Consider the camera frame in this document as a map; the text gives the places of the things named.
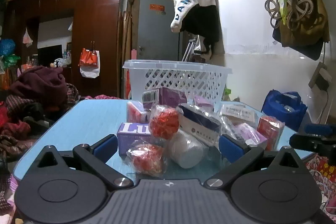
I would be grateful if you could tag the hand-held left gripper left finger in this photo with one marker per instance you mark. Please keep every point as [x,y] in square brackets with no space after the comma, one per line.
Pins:
[106,147]

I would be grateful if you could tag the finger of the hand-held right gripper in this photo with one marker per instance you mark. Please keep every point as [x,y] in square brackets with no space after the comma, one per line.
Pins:
[315,142]

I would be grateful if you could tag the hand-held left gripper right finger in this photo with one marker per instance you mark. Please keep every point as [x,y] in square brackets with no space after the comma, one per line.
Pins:
[230,148]

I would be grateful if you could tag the pink packet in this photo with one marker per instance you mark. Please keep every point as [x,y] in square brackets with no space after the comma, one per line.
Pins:
[249,133]

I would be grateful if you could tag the purple box with white letters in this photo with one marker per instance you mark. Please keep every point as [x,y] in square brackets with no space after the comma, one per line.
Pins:
[131,138]

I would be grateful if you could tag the white printed box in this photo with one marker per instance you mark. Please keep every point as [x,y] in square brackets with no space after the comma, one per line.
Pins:
[239,112]

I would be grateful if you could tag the white and navy box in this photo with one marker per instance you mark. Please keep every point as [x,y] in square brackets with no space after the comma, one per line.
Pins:
[199,124]

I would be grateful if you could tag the red foil ball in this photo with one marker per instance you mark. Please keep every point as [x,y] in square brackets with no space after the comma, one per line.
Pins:
[147,161]
[164,121]

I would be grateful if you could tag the red box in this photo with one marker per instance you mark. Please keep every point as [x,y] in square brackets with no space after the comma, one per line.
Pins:
[270,132]

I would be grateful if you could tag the white roll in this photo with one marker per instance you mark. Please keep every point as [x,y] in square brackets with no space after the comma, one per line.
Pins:
[186,150]

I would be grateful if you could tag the white and pink box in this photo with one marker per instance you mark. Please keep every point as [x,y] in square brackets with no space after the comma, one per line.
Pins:
[135,112]

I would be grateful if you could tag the small purple packet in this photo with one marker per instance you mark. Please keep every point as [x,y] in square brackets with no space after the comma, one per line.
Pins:
[202,103]

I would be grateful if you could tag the purple box with barcode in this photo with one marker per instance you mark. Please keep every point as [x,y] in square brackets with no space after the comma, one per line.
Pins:
[165,95]

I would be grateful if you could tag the white plastic basket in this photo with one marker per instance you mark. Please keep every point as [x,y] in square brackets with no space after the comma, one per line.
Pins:
[181,79]

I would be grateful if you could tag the red printed bag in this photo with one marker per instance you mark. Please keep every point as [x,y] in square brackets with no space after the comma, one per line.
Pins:
[325,171]

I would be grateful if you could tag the blue fabric bag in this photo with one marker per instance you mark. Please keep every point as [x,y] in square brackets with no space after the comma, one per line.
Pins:
[283,108]

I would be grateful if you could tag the white plastic bag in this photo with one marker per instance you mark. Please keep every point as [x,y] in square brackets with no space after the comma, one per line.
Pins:
[90,71]

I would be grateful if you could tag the dark navy hanging bag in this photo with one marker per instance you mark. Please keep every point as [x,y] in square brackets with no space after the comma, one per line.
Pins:
[312,52]

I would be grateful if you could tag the orange plastic bag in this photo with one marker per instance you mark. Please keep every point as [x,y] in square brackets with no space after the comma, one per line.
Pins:
[86,58]

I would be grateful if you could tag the maroon cloth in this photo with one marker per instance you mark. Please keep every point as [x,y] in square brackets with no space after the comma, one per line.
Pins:
[39,85]

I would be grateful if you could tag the pile of clothes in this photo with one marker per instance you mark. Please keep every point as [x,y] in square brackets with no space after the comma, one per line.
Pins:
[15,121]

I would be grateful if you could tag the metal crutch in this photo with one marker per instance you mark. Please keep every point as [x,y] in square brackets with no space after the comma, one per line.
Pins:
[189,49]

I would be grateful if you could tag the brown hanging bag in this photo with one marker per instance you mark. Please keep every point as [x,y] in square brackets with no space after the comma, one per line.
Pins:
[307,27]

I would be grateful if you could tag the grey metal door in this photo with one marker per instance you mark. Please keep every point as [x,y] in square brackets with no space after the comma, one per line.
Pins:
[155,35]

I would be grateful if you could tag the black hanging garment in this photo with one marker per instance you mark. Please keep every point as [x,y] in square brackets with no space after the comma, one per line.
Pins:
[203,23]

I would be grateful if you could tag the brown wooden wardrobe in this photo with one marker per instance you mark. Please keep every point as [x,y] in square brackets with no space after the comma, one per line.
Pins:
[89,16]

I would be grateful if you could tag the pink hanging bag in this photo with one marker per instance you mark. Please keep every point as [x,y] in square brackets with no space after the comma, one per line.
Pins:
[27,39]

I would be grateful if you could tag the blue plastic bag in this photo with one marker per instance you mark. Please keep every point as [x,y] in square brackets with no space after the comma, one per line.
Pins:
[6,47]

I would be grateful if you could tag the wall power adapter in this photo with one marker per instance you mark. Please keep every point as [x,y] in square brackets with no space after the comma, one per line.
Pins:
[320,77]

